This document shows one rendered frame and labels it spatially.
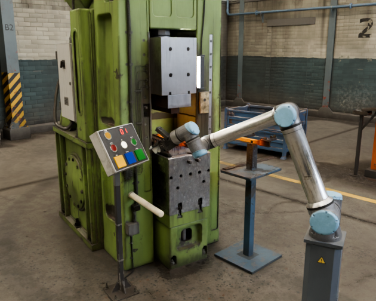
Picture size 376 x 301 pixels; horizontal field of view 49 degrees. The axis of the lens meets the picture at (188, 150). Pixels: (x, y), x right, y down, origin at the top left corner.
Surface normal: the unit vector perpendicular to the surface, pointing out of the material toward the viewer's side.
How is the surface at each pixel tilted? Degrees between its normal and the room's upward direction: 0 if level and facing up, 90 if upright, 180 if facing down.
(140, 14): 90
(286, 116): 83
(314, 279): 90
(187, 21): 90
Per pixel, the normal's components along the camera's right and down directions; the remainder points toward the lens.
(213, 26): 0.56, 0.20
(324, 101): -0.71, 0.17
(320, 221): -0.36, 0.30
